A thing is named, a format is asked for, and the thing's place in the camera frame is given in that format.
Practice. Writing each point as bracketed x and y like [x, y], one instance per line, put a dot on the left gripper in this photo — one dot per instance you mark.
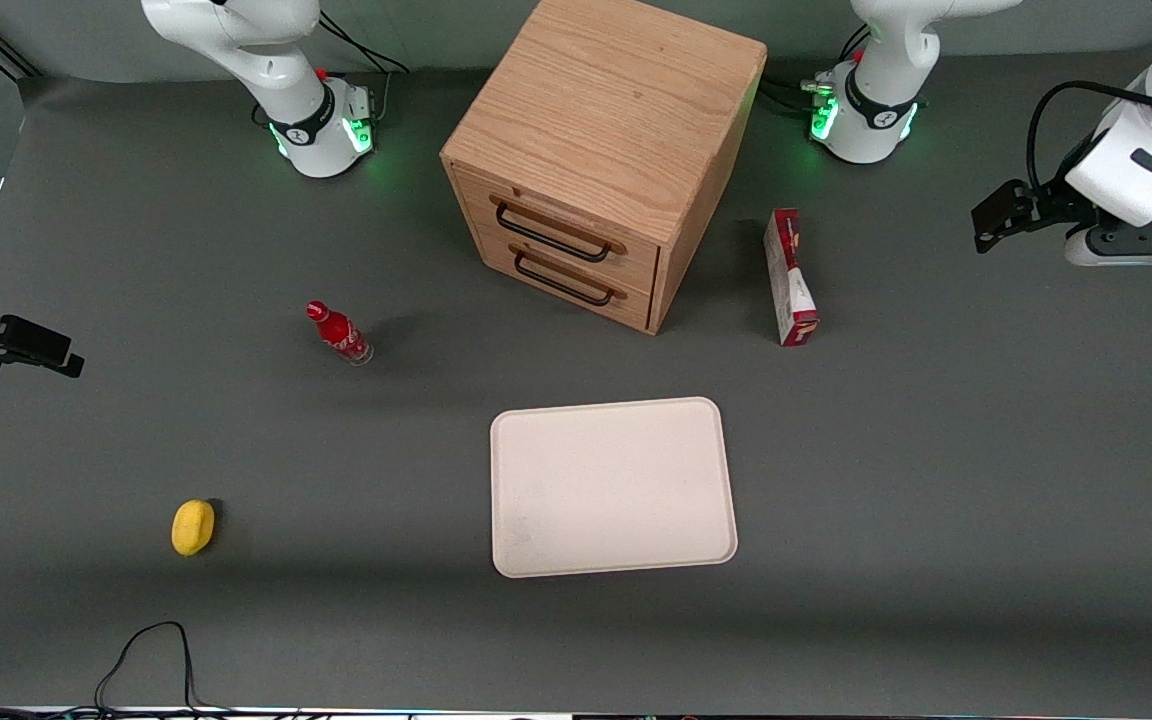
[1049, 207]

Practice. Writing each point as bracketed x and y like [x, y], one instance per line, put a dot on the red cookie box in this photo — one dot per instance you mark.
[788, 280]

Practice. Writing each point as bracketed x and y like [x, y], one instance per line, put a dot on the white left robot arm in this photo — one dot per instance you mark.
[876, 110]

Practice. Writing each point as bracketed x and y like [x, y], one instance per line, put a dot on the beige plastic tray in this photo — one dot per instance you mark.
[611, 487]

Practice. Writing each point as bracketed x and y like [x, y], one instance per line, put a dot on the yellow lemon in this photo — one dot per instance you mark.
[192, 527]

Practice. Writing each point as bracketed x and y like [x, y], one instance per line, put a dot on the red cola bottle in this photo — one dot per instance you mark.
[339, 333]

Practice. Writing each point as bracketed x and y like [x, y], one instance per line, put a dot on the wooden drawer front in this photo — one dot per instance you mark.
[626, 312]
[636, 262]

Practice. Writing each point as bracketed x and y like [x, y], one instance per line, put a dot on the wooden drawer cabinet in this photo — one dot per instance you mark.
[606, 110]

